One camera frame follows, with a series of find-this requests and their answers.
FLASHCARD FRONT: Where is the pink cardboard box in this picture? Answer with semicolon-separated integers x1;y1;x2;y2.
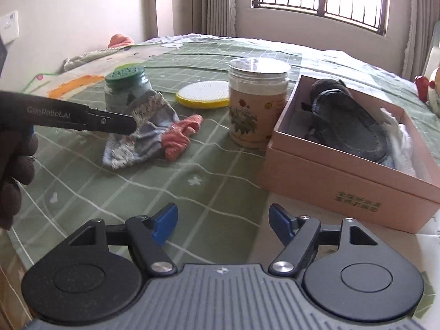
260;75;439;234

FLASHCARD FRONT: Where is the right grey curtain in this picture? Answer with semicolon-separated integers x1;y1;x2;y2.
401;0;439;80

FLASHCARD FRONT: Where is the white wall switch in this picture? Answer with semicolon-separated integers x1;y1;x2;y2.
0;10;20;45

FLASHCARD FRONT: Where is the green lidded glass jar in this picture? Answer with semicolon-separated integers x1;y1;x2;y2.
104;65;155;114

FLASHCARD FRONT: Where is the grey curtain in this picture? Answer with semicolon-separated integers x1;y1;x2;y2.
401;0;439;80
172;0;237;37

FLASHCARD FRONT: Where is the left grey curtain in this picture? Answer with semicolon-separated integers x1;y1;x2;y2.
172;0;237;37

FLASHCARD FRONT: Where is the yellow rimmed round lid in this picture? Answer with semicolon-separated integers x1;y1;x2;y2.
175;81;230;109

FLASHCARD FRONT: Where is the pink cushion far corner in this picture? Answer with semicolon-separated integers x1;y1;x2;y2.
108;34;134;48

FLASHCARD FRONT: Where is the green grid bed sheet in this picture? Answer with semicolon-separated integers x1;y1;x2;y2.
0;34;440;317

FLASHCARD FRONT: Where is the cartoon print blanket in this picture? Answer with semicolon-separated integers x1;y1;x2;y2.
22;43;166;99

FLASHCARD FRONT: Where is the clear jar with flower label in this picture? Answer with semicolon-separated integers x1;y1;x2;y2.
228;57;291;149

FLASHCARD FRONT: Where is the colourful toy figure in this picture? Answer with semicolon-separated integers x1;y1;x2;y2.
414;67;440;118

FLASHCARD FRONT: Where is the dark gloved hand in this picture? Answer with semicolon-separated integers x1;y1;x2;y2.
1;127;38;230

